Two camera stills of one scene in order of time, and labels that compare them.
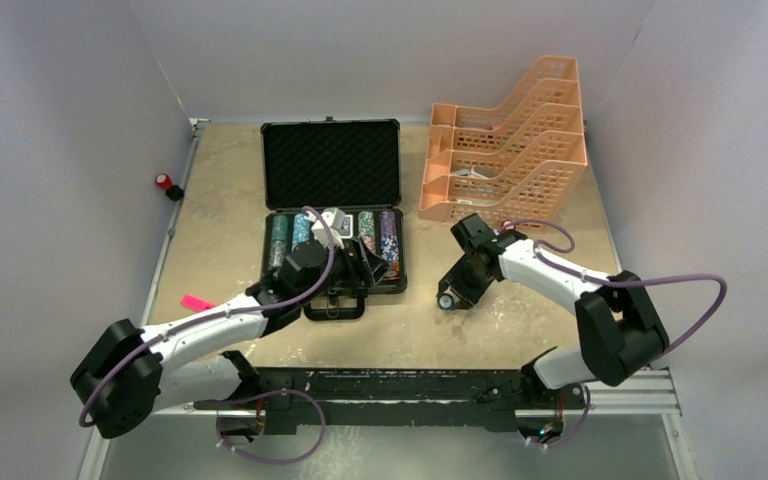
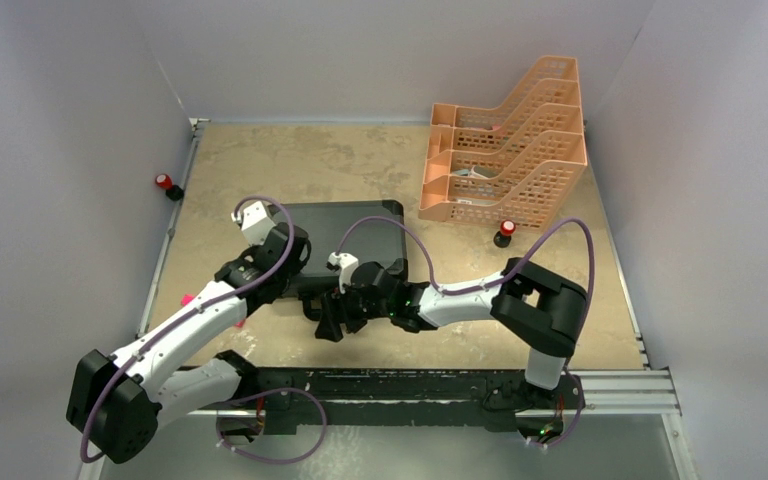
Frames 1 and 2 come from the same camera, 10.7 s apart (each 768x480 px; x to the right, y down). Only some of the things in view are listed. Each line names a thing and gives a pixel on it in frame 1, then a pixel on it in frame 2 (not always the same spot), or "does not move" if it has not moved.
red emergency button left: [173, 191] does not move
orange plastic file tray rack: [512, 167] does not move
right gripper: [454, 281] → [336, 312]
